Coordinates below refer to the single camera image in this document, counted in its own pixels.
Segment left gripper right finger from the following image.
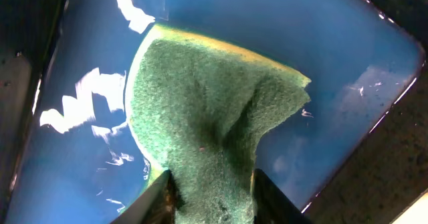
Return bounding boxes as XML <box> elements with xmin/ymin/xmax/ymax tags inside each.
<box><xmin>252</xmin><ymin>169</ymin><xmax>311</xmax><ymax>224</ymax></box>

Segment green yellow sponge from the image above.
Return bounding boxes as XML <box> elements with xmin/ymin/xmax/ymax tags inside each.
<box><xmin>125</xmin><ymin>24</ymin><xmax>310</xmax><ymax>223</ymax></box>

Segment blue water basin tray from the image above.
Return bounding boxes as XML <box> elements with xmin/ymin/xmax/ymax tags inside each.
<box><xmin>1</xmin><ymin>0</ymin><xmax>425</xmax><ymax>223</ymax></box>

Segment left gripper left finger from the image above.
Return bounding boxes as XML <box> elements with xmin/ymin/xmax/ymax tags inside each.
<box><xmin>111</xmin><ymin>171</ymin><xmax>174</xmax><ymax>224</ymax></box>

